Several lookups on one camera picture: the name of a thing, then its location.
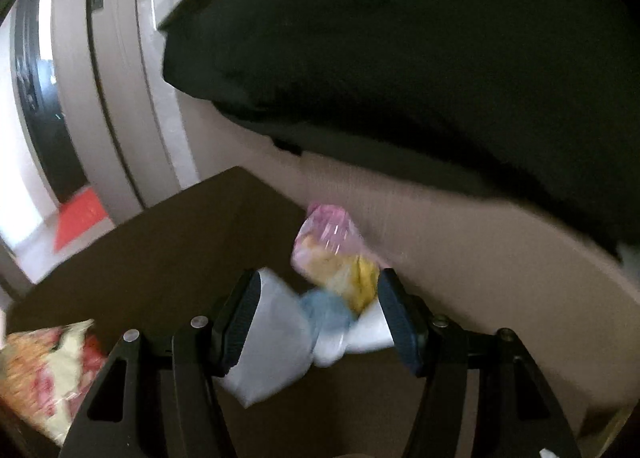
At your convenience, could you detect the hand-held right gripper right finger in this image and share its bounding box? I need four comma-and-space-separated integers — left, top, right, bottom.
377, 268, 582, 458

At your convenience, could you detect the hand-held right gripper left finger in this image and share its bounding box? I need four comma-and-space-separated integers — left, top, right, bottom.
59, 268, 263, 458

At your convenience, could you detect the white blue snack packet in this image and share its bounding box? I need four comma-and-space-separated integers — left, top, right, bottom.
220, 268, 398, 409

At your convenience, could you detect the red and cream snack bag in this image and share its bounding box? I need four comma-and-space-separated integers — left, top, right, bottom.
0, 319, 108, 446

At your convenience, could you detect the clear pink plastic wrapper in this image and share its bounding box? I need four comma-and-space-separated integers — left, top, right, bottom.
291, 203, 381, 316

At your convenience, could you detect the red sheet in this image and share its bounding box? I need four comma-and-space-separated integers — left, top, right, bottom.
52, 187, 117, 251

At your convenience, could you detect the dark glass door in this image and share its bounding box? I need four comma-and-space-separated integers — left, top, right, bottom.
14, 0, 92, 205

